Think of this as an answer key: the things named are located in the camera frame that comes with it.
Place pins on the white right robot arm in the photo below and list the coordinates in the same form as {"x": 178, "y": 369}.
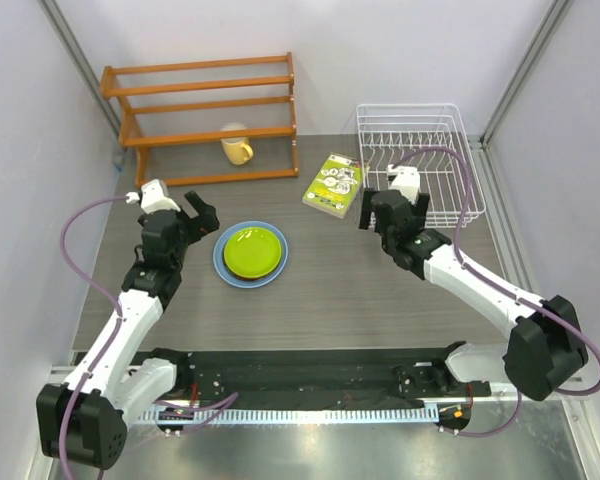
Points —
{"x": 543, "y": 344}

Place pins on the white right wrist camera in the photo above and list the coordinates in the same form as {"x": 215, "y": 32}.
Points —
{"x": 404, "y": 179}

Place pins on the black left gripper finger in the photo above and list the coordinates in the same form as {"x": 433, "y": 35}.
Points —
{"x": 201, "y": 208}
{"x": 206, "y": 220}

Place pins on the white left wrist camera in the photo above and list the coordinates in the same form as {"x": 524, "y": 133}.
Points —
{"x": 152, "y": 197}

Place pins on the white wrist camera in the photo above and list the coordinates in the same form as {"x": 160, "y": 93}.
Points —
{"x": 404, "y": 179}
{"x": 152, "y": 197}

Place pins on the light blue plate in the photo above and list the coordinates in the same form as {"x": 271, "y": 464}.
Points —
{"x": 224, "y": 273}

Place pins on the slotted cable duct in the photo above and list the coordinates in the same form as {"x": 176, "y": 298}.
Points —
{"x": 233, "y": 417}

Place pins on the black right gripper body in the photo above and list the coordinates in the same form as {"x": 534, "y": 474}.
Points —
{"x": 386, "y": 240}

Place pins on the red floral plate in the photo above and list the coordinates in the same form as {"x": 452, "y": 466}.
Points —
{"x": 250, "y": 280}

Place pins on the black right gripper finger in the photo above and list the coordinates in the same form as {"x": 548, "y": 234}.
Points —
{"x": 421, "y": 205}
{"x": 367, "y": 219}

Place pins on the yellow mug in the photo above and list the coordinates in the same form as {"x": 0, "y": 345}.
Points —
{"x": 237, "y": 150}

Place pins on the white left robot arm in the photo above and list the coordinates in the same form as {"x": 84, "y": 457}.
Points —
{"x": 86, "y": 418}

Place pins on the lime green plate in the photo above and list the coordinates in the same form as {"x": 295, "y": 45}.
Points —
{"x": 252, "y": 252}

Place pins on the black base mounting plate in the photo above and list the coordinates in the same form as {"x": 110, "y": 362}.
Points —
{"x": 317, "y": 380}

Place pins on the orange wooden shelf rack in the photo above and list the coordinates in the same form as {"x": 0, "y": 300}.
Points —
{"x": 202, "y": 102}

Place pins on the green book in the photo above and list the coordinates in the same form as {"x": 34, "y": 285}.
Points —
{"x": 335, "y": 186}

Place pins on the white wire dish rack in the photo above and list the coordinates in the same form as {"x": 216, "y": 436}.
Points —
{"x": 430, "y": 138}

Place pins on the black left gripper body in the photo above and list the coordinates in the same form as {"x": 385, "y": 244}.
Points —
{"x": 187, "y": 237}

